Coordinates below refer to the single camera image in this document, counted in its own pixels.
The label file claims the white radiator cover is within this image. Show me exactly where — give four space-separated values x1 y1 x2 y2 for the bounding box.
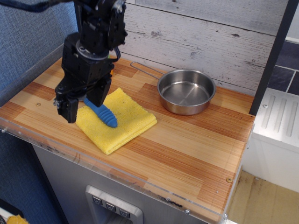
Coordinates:
242 88 299 192

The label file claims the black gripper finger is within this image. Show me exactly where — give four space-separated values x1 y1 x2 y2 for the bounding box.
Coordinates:
57 97 78 123
86 78 111 106

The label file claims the stainless steel pan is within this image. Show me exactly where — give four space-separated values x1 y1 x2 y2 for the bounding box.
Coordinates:
130 61 216 116

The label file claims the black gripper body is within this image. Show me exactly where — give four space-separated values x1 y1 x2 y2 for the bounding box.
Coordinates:
55 33 112 101

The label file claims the blue handled metal spork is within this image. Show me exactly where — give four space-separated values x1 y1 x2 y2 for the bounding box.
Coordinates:
83 98 118 128

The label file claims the yellow folded cloth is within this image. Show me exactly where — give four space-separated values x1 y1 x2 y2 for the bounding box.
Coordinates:
76 88 157 155

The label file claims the clear acrylic table edge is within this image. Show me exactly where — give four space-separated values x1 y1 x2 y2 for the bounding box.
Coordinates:
0 112 254 224

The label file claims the silver toy cabinet front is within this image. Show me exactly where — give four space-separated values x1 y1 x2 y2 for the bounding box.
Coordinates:
34 145 223 224

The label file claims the yellow black object on floor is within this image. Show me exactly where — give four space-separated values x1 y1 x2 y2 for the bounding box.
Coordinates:
0 208 29 224

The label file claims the black right frame post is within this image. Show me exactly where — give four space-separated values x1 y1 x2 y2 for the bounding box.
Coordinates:
249 0 299 116

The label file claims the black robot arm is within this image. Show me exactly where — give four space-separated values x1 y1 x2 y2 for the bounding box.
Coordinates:
0 0 127 127

